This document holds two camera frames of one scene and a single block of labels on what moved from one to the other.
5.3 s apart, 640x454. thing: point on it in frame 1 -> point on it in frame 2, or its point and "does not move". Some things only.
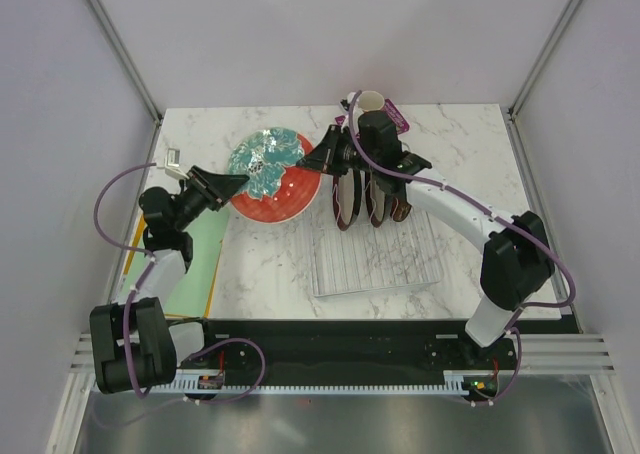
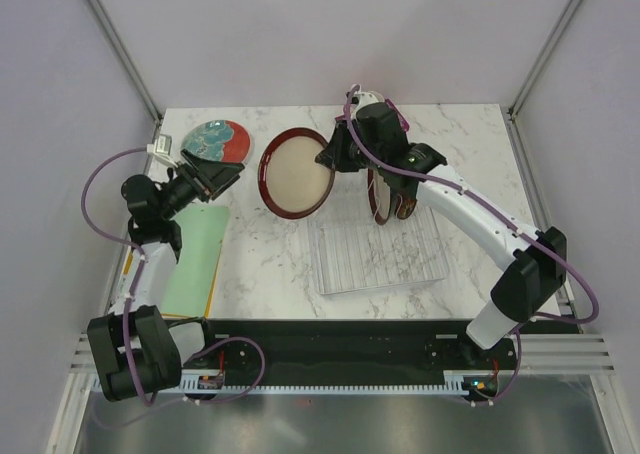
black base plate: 208,348 does not move
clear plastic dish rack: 364,257 does not move
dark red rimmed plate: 346,190 -> 292,182
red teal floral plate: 278,189 -> 217,139
